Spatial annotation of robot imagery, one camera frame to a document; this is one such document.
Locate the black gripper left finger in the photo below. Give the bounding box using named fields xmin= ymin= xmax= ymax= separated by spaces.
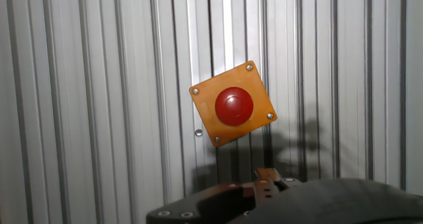
xmin=146 ymin=182 xmax=257 ymax=224

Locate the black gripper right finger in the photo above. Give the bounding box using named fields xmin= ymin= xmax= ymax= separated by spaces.
xmin=253 ymin=167 xmax=302 ymax=209

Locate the orange box with red button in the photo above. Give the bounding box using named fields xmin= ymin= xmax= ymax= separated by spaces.
xmin=188 ymin=60 xmax=278 ymax=149

